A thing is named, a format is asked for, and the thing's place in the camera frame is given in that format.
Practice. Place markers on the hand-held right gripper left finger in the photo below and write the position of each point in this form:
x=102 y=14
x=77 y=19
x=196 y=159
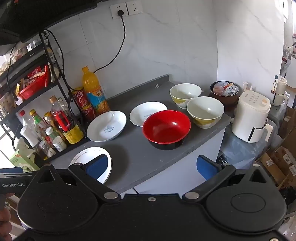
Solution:
x=97 y=165

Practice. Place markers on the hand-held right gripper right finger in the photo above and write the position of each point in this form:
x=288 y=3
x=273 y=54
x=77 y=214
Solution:
x=205 y=168

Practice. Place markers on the plain white plate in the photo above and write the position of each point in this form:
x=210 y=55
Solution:
x=82 y=154

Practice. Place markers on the white plate with blue print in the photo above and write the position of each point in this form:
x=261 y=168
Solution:
x=99 y=129

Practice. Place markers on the red and black bowl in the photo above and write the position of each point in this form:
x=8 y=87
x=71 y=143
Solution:
x=166 y=127

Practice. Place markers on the white bowl with yellow pattern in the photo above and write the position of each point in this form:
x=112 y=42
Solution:
x=185 y=92
x=204 y=109

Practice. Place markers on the small white plate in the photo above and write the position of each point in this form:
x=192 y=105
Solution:
x=143 y=111

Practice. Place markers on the person's left hand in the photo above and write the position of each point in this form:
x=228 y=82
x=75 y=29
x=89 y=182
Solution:
x=4 y=215

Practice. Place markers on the green tissue box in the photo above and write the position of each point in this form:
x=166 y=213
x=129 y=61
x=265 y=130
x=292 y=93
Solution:
x=20 y=160

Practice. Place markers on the black metal rack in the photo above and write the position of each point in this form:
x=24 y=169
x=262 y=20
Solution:
x=74 y=145

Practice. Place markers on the white cabinet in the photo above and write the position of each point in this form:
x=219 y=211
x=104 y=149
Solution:
x=173 y=171

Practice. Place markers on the grey plastic cover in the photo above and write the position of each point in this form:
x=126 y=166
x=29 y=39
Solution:
x=240 y=150

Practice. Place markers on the white pill bottle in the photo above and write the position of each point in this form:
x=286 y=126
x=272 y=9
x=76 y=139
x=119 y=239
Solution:
x=59 y=144

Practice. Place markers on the small glass jar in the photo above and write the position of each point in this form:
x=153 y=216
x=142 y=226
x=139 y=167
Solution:
x=45 y=149

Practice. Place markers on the tall white plastic bottle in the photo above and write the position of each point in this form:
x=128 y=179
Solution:
x=29 y=136

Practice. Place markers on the red drink can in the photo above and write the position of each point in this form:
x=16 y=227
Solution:
x=79 y=98
x=89 y=113

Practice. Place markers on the white capped bottle red label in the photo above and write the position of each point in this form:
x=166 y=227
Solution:
x=49 y=135

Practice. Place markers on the clear bottle with red cap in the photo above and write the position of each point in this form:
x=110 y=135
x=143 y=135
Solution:
x=24 y=118

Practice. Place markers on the white air fryer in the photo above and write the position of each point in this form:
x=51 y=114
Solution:
x=249 y=115

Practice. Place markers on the orange juice bottle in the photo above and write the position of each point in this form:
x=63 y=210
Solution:
x=94 y=97

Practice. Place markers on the green label bottle yellow cap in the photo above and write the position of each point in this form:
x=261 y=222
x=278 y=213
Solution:
x=37 y=120

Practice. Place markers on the cardboard box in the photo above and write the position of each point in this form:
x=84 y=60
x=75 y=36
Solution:
x=275 y=166
x=288 y=125

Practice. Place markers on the brown bowl of sachets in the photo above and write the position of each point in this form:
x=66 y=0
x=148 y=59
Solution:
x=222 y=100

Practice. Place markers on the clear bottle with cork stopper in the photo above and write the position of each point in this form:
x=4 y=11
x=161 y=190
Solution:
x=53 y=104

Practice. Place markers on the red plastic basket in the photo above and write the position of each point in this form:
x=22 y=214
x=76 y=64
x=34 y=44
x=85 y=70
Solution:
x=34 y=87

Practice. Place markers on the black range hood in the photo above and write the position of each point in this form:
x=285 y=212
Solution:
x=34 y=16

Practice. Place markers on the white wall socket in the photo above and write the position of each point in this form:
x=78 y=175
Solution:
x=135 y=8
x=115 y=8

